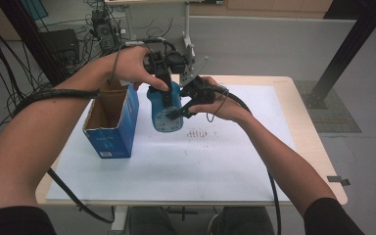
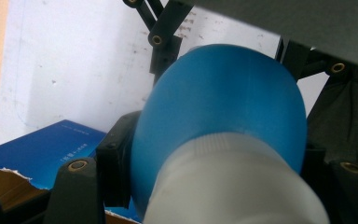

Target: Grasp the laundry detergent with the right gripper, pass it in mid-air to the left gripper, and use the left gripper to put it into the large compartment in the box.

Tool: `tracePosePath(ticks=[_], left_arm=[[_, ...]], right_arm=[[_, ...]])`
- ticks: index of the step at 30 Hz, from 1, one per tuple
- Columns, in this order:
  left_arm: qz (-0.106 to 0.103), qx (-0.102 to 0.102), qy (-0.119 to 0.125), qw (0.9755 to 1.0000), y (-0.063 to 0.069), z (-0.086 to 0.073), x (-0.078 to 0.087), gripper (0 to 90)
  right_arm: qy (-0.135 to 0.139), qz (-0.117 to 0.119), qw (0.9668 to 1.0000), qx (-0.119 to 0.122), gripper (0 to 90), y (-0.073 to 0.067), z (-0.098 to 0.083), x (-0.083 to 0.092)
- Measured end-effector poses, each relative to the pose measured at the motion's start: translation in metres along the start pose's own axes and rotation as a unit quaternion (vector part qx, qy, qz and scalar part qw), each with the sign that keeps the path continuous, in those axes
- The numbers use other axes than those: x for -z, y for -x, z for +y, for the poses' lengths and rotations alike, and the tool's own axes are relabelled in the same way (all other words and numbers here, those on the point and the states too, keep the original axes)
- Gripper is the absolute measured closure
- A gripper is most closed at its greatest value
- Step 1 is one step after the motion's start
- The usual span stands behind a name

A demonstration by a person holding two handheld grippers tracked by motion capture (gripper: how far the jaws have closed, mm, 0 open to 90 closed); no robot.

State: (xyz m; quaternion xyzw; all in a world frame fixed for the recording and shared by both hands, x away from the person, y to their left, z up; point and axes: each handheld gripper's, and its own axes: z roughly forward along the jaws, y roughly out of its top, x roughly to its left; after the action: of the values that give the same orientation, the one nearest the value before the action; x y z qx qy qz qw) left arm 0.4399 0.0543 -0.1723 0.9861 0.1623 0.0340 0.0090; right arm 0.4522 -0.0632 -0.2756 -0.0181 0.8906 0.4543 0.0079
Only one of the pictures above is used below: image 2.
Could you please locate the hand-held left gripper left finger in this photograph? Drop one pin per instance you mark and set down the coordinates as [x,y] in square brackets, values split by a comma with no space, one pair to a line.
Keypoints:
[118,161]

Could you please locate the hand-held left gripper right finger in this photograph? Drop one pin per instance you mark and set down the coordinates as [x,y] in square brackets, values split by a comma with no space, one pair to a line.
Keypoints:
[315,161]

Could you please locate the cardboard box with blue outside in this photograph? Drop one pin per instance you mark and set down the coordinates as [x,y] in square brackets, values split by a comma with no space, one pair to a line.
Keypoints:
[43,149]

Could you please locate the blue bottle with white cap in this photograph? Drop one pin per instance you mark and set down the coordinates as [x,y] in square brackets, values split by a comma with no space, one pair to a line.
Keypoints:
[223,109]

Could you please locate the dark cloth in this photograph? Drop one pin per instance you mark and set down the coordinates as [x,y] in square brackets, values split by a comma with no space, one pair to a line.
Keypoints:
[345,118]

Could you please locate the white paper sheet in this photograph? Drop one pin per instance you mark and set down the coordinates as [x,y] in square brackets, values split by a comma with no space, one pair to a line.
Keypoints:
[74,62]

